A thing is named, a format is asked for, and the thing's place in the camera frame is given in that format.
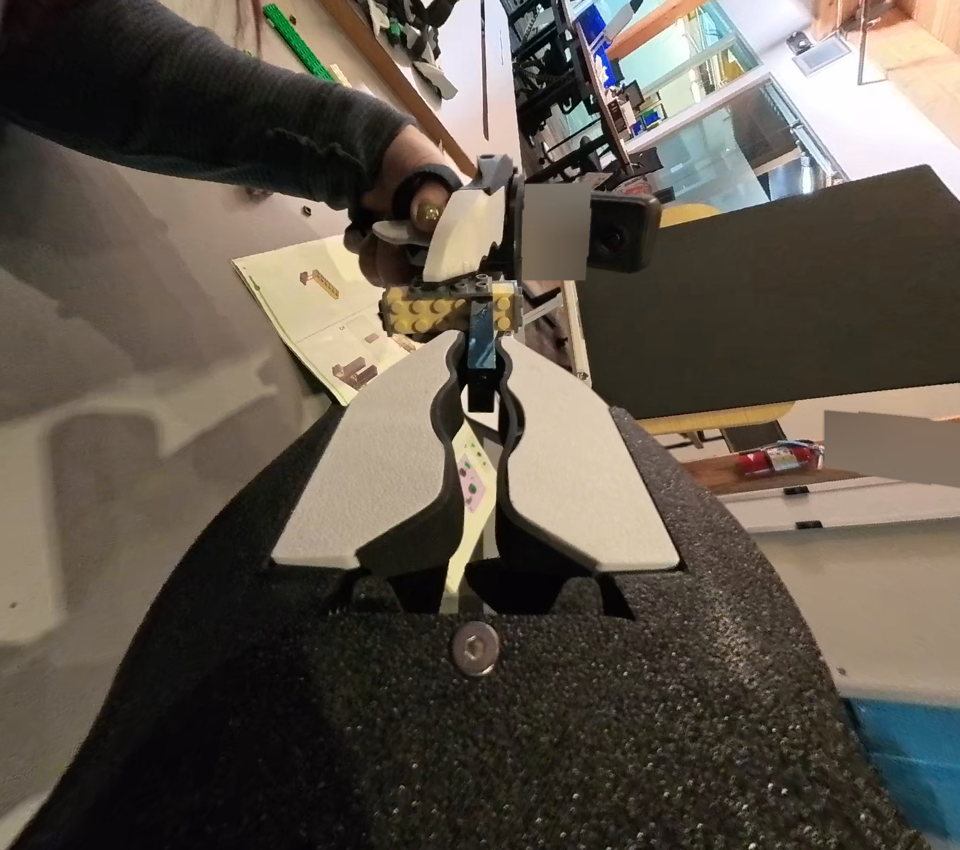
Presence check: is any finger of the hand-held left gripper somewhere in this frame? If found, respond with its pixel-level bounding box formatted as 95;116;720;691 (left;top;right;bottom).
420;188;508;284

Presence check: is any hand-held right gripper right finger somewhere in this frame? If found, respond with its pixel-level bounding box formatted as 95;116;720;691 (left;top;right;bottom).
493;332;684;575

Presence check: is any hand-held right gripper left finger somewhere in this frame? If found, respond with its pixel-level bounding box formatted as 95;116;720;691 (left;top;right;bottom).
270;331;470;572

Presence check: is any yellow grey brick assembly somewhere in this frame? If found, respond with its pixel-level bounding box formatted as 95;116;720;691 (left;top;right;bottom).
381;272;524;341

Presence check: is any black tall brick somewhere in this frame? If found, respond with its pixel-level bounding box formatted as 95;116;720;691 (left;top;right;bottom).
463;304;502;414

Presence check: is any person's left forearm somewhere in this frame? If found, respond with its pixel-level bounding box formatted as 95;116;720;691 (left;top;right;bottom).
0;0;417;209

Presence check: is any grey desk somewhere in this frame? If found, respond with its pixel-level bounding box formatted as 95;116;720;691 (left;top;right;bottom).
0;0;481;821

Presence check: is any person's left hand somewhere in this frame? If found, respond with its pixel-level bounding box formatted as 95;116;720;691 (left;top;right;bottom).
343;124;466;290

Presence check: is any black panel yellow rim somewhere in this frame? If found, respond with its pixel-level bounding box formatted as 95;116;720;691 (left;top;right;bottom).
568;163;960;452

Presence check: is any long thin ruler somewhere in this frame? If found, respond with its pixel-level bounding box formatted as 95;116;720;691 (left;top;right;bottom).
477;0;494;143

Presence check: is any brick instruction booklet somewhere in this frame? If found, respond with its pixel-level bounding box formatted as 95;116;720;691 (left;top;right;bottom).
231;233;500;617

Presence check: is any red packet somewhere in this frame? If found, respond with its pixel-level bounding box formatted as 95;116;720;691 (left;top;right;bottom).
735;439;825;479

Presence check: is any white drawer cabinet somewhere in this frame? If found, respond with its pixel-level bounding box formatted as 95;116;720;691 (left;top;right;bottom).
716;475;960;704

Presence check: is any blue storage bin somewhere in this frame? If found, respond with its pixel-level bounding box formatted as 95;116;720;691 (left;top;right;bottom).
843;696;960;847

